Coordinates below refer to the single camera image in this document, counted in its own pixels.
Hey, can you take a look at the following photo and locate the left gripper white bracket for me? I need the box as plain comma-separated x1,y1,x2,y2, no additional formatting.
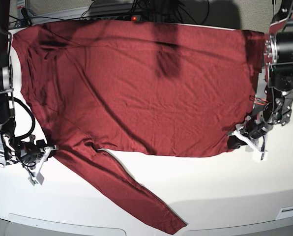
226,115,269,163

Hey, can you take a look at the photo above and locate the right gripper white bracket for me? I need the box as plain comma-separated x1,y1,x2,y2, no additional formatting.
18,140,60,186

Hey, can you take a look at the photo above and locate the dark red long-sleeve shirt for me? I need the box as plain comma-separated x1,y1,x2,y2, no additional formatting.
12,20,264,235

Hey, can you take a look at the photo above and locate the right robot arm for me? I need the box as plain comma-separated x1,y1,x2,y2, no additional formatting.
0,0,58,185

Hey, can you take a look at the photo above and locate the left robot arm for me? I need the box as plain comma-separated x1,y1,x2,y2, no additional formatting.
227,0,293,161

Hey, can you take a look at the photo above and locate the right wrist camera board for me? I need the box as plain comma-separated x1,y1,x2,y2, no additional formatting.
28,173,44,186

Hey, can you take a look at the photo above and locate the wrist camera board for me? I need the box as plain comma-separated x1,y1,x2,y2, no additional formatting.
28,173,44,186
252,150,268,163

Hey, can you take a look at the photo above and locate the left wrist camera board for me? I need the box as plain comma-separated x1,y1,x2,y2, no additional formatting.
252,150,268,163

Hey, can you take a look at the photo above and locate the white power strip red switch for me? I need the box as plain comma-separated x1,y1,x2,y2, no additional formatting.
85,15,142,22

